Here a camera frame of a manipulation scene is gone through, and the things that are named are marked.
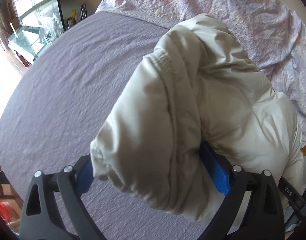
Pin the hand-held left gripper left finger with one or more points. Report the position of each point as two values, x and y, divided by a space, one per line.
85 177

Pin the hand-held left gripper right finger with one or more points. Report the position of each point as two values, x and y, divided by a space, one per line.
215 170

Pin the beige puffer jacket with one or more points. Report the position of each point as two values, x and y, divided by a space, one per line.
205 110

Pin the bed with purple sheet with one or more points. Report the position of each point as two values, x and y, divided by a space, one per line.
68 92

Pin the red bag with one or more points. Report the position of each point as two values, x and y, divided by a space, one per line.
5 211

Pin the floral pink duvet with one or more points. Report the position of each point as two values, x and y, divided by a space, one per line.
243 17

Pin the clear plastic bag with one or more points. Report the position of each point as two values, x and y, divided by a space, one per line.
51 25

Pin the yellow item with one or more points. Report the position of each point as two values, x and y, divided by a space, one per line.
73 13

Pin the dark bottles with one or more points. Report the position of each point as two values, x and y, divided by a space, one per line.
81 12

